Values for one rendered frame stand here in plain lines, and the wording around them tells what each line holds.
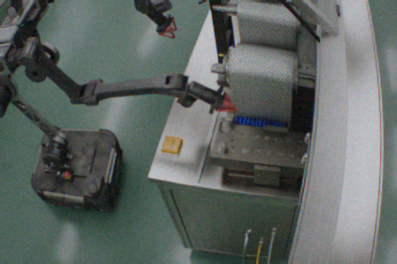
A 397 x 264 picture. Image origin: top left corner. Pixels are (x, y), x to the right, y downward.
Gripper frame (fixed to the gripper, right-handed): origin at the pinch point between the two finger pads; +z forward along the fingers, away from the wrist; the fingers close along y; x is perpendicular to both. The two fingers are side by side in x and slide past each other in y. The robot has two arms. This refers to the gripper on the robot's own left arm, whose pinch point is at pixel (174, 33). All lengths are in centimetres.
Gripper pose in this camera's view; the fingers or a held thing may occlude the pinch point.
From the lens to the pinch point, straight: 216.1
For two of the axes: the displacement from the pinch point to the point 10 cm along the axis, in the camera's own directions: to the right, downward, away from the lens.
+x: -8.0, 2.7, 5.3
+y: 1.1, -8.1, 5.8
